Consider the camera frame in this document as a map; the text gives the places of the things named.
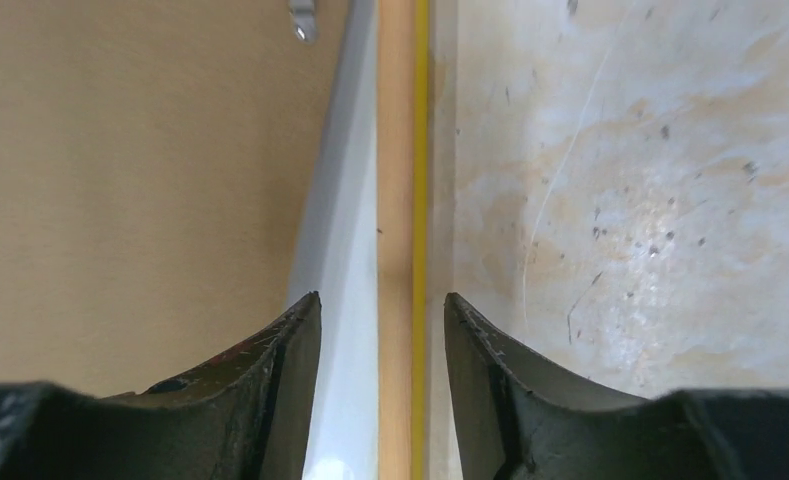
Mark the wooden yellow picture frame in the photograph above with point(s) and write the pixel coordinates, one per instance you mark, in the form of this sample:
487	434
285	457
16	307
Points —
402	201

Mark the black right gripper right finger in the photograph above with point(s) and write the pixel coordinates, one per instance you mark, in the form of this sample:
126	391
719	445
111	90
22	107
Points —
519	415

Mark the silver metal turn clip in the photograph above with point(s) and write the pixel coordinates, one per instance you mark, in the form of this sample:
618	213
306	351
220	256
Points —
303	16

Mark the building and sky photo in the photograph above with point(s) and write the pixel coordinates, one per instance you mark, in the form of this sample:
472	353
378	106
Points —
336	257

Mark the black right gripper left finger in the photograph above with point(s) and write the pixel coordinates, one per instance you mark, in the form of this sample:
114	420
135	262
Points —
243	414

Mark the brown backing board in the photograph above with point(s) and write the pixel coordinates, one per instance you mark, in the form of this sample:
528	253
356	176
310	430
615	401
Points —
155	157

